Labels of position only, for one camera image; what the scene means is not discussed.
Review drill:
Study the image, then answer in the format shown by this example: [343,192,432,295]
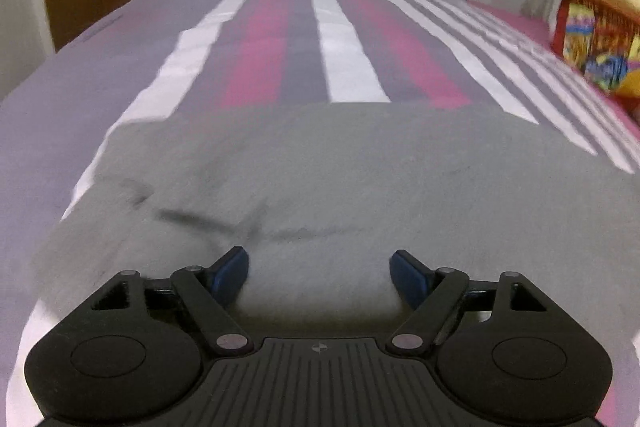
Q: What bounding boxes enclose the grey pants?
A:
[32,104,639,390]

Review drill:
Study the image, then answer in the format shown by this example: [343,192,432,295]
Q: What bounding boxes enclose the striped pink purple bedsheet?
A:
[1,0,639,426]

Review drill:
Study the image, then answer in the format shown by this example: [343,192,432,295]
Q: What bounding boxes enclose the colourful red-bordered quilt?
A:
[551,0,639,121]

